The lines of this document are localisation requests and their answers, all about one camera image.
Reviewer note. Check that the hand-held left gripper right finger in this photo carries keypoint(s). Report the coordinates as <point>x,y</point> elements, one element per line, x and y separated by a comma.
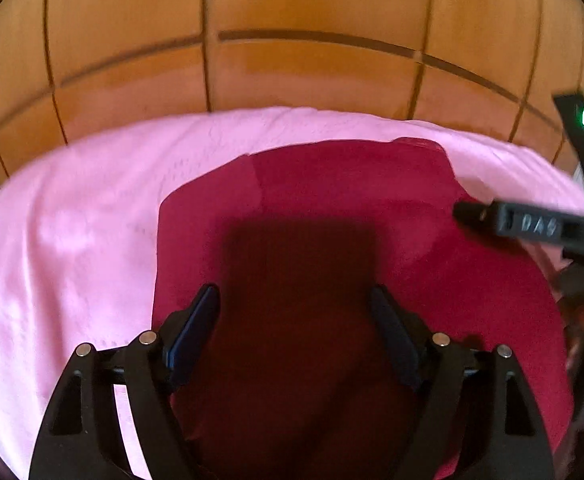
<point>391,325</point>

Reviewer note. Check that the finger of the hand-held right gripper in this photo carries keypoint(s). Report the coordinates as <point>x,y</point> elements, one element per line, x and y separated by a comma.
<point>474,212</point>

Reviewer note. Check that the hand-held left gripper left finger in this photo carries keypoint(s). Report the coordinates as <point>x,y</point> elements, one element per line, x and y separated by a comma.
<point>197,325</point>

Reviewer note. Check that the maroon fleece garment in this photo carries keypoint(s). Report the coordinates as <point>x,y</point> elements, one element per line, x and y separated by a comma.
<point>351,200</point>

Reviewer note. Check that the pink bed sheet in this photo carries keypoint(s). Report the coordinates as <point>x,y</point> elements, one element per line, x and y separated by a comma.
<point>72,240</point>

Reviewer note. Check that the wooden wardrobe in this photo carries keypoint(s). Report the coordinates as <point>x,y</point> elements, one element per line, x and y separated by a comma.
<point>297,35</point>

